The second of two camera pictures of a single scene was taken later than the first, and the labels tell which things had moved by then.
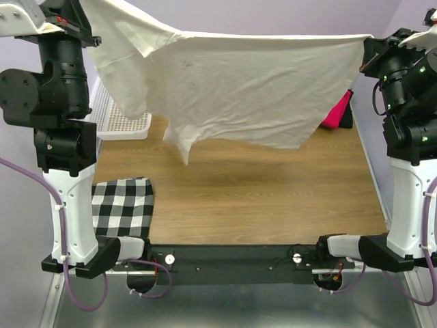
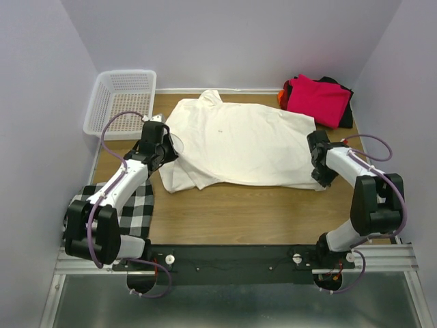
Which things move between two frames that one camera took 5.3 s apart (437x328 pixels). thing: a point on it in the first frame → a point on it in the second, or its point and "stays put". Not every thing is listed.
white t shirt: x=263 y=90 → x=219 y=142
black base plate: x=233 y=264 stays put
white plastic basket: x=112 y=124 stays put
